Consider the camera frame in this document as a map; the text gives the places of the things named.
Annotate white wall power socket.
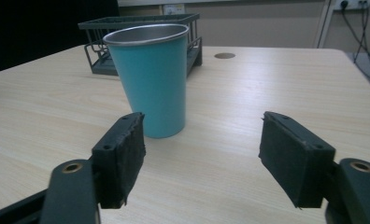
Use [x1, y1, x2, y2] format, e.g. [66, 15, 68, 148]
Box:
[333, 0, 370, 10]

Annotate black power cable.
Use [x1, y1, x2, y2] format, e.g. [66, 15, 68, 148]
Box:
[340, 1, 370, 73]

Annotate teal metal cup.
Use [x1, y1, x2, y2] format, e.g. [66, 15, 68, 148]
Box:
[102, 23, 191, 139]

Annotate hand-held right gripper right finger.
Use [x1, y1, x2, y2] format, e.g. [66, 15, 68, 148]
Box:
[258, 111, 336, 209]

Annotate white wall switch box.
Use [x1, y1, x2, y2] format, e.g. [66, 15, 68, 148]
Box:
[162, 3, 186, 16]

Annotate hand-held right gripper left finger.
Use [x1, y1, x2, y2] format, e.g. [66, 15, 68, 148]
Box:
[91, 112, 147, 210]

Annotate round table cable grommet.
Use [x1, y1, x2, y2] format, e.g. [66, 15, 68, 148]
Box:
[213, 52, 236, 60]

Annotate dark wire dish rack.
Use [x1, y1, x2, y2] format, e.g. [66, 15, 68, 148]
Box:
[78, 12, 204, 77]

